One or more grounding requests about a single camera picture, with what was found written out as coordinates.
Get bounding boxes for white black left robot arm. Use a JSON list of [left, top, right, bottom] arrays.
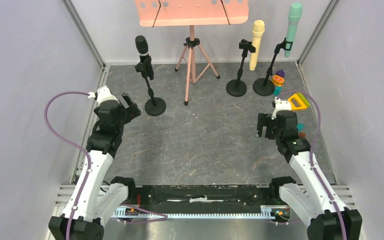
[[48, 86, 141, 240]]

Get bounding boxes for black microphone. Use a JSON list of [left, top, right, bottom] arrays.
[[135, 35, 149, 59]]

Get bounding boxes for pink tripod music stand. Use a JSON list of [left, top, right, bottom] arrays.
[[135, 0, 249, 105]]

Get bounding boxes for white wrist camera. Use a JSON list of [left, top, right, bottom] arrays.
[[271, 97, 292, 120], [87, 85, 120, 105]]

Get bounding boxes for green microphone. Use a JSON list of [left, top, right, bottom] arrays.
[[284, 2, 303, 58]]

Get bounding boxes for yellow triangular toy block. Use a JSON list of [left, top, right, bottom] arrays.
[[287, 92, 311, 111]]

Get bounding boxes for black middle microphone stand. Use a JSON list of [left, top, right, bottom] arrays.
[[226, 39, 256, 97]]

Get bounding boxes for teal toy block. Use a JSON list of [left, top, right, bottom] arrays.
[[273, 86, 282, 97]]

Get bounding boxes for purple toy block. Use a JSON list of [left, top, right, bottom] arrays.
[[276, 69, 286, 78]]

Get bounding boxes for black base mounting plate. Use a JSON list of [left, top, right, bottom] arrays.
[[123, 184, 292, 214]]

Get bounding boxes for white slotted cable duct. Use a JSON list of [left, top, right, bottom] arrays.
[[111, 206, 286, 220]]

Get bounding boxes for brown round toy piece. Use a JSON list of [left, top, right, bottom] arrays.
[[298, 132, 306, 138]]

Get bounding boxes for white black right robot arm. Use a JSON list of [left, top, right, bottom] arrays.
[[256, 110, 363, 240]]

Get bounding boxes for yellow microphone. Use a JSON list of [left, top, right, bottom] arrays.
[[249, 20, 265, 71]]

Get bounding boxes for black microphone desk stand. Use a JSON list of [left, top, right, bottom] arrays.
[[134, 55, 167, 117]]

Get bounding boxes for small teal cube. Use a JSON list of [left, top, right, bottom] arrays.
[[296, 123, 305, 132]]

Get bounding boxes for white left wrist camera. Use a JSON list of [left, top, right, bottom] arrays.
[[87, 85, 120, 105]]

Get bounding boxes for black right microphone stand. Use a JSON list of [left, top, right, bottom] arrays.
[[252, 38, 293, 97]]

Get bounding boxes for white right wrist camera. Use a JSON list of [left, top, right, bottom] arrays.
[[271, 97, 292, 120]]

